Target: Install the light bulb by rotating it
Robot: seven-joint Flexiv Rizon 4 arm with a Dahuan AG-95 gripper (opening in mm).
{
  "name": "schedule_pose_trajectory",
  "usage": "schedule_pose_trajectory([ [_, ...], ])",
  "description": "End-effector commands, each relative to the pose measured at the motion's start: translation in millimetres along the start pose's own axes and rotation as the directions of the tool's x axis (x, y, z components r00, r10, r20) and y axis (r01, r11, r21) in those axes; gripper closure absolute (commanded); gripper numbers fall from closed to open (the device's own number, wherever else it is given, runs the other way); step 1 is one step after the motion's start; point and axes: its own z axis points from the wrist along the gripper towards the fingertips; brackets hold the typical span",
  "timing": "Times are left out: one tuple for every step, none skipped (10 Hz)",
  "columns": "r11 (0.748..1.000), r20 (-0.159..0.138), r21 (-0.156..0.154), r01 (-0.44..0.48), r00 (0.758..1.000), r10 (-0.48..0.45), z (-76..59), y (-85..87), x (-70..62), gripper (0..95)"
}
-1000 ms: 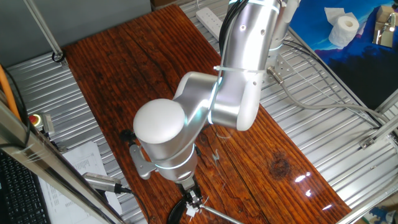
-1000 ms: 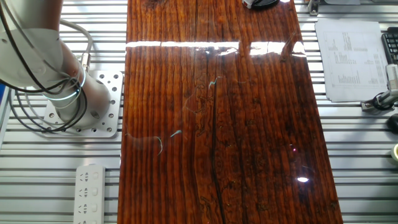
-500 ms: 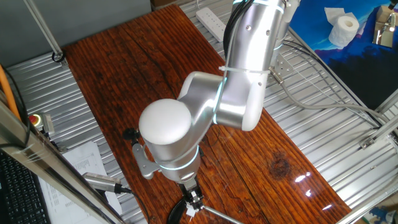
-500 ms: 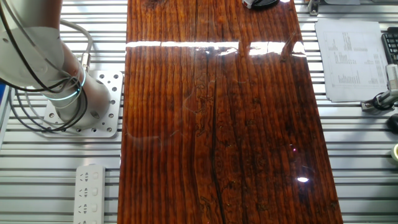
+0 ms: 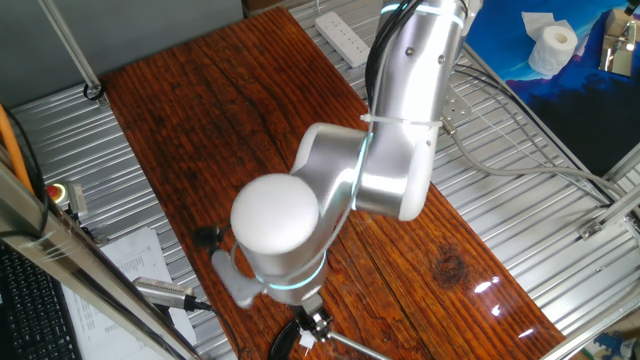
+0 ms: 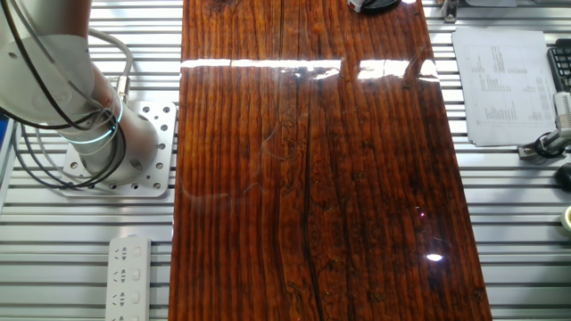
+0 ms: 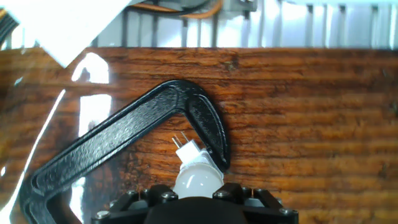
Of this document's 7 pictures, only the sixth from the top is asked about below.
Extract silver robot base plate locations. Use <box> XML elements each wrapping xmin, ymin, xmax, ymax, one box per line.
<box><xmin>57</xmin><ymin>100</ymin><xmax>178</xmax><ymax>198</ymax></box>

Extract printed paper sheets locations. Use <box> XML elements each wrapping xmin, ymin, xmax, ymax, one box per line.
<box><xmin>451</xmin><ymin>25</ymin><xmax>559</xmax><ymax>147</ymax></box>

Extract metal bar clamp black handle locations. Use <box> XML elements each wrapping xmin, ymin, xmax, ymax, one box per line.
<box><xmin>360</xmin><ymin>0</ymin><xmax>402</xmax><ymax>13</ymax></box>

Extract black keyboard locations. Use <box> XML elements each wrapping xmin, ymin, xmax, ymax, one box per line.
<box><xmin>547</xmin><ymin>38</ymin><xmax>571</xmax><ymax>93</ymax></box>

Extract thick grey robot cable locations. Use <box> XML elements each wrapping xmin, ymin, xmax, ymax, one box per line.
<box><xmin>87</xmin><ymin>27</ymin><xmax>135</xmax><ymax>103</ymax></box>

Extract black round object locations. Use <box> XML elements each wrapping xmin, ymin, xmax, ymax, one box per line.
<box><xmin>555</xmin><ymin>162</ymin><xmax>571</xmax><ymax>192</ymax></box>

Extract brown wooden board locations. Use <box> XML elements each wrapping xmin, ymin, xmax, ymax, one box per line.
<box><xmin>168</xmin><ymin>0</ymin><xmax>494</xmax><ymax>321</ymax></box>

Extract grey metal clamp tool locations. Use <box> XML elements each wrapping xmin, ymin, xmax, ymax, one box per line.
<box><xmin>517</xmin><ymin>128</ymin><xmax>571</xmax><ymax>161</ymax></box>

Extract white power strip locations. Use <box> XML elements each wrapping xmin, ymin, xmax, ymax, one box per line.
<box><xmin>104</xmin><ymin>235</ymin><xmax>153</xmax><ymax>321</ymax></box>

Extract ribbed silver exterior camera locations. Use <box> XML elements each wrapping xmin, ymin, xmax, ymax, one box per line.
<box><xmin>554</xmin><ymin>91</ymin><xmax>571</xmax><ymax>131</ymax></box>

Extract small metal bracket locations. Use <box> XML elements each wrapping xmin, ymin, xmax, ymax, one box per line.
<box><xmin>441</xmin><ymin>0</ymin><xmax>460</xmax><ymax>24</ymax></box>

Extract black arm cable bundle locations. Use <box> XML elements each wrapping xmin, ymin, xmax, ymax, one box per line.
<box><xmin>0</xmin><ymin>0</ymin><xmax>128</xmax><ymax>191</ymax></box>

